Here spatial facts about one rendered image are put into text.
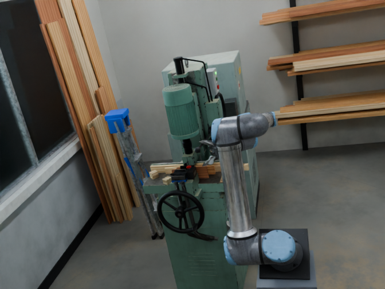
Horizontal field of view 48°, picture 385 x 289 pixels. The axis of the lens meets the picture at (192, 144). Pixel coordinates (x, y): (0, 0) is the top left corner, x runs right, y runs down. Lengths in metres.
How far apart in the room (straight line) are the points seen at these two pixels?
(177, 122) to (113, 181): 1.65
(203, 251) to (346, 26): 2.88
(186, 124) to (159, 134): 2.71
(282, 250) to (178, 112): 1.01
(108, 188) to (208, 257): 1.56
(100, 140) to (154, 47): 1.49
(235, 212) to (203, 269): 0.95
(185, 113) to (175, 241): 0.87
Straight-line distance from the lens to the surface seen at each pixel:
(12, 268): 3.39
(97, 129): 3.92
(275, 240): 2.12
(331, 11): 4.27
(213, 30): 4.81
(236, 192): 2.07
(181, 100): 2.53
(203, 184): 2.62
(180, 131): 2.59
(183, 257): 2.97
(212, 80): 2.82
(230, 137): 2.02
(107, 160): 4.02
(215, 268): 2.95
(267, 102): 4.94
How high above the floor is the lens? 2.08
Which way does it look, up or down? 21 degrees down
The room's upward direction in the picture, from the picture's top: 11 degrees counter-clockwise
